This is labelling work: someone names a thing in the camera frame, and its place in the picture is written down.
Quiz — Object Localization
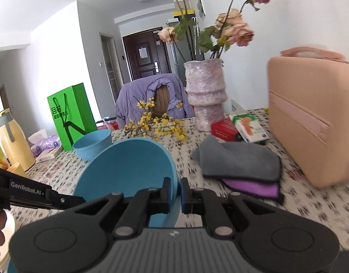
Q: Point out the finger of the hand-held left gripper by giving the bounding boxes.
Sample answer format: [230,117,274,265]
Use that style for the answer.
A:
[48,190,85,211]

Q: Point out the yellow mug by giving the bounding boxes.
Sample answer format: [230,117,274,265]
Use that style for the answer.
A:
[5,163,27,178]

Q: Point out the yellow thermos jug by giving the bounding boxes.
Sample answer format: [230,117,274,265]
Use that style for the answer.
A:
[0,108,36,172]

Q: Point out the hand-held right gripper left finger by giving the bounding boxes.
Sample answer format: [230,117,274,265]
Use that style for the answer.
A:
[63,178,171,239]

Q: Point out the cardboard box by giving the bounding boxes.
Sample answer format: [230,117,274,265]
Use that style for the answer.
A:
[174,0,192,11]

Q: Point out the yellow flower branch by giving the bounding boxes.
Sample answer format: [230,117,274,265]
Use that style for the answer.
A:
[124,98,190,143]

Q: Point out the pink suitcase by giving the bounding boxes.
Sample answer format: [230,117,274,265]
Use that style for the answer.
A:
[267,47,349,189]

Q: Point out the wooden chair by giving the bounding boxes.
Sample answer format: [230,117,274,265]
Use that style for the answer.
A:
[152,85,171,118]

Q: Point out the dark brown door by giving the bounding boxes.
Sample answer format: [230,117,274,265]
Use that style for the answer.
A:
[123,28,173,82]

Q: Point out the purple tissue packets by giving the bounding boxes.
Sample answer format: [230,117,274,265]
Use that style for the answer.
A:
[29,129,62,157]

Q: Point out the white green carton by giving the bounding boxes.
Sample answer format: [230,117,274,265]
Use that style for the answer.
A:
[229,113,270,143]

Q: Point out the flat white box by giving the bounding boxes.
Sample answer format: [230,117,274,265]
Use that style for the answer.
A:
[35,147,63,163]

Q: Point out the purple jacket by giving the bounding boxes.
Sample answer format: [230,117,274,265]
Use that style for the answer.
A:
[115,73,196,130]

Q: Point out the pink textured vase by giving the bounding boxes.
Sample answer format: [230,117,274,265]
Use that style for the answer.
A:
[183,58,228,133]

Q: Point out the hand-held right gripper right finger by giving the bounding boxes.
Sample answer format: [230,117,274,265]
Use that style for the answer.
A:
[181,178,289,238]

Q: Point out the red box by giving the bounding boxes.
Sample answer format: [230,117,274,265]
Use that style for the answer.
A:
[211,119,239,142]

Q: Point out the dried pink roses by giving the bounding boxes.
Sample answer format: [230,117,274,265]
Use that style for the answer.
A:
[157,0,275,61]

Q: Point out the white wall panel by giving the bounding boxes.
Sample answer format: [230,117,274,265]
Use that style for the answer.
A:
[196,0,206,21]

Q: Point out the green paper bag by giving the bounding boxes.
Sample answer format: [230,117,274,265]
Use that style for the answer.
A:
[47,83,98,152]

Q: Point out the grey cloth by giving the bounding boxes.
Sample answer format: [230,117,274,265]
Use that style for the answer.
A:
[191,135,282,183]

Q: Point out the grey fridge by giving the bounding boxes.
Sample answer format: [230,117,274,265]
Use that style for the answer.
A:
[166,17,202,83]

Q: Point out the printed tablecloth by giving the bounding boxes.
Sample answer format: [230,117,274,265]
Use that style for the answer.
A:
[10,108,349,273]

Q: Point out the purple cloth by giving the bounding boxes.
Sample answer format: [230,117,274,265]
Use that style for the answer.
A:
[221,178,285,205]

